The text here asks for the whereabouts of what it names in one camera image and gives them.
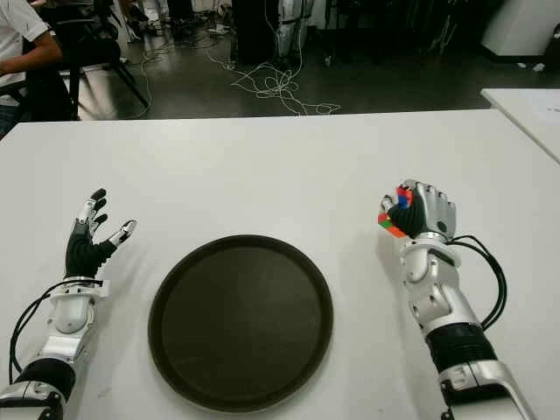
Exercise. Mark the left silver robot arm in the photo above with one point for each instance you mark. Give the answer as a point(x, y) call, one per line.
point(57, 337)

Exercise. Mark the black office chair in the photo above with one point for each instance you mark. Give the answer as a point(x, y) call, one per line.
point(92, 44)

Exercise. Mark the white box cabinet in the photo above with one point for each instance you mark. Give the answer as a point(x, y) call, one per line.
point(520, 26)

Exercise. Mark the dark brown round plate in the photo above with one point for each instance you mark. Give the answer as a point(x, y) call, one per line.
point(240, 324)

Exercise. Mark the person in white shirt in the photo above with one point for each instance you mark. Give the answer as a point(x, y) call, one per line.
point(17, 35)

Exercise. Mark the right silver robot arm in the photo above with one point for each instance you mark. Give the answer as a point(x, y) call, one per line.
point(455, 332)

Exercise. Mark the multicoloured Rubik's cube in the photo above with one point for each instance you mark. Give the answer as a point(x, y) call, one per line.
point(396, 229)

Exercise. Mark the black cabinet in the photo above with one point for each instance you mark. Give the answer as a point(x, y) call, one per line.
point(254, 30)

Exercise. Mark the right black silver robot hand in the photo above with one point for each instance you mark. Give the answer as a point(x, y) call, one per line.
point(426, 214)

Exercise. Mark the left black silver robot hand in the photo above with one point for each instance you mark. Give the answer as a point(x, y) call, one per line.
point(83, 254)

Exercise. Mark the white side table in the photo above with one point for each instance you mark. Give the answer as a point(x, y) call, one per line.
point(529, 114)

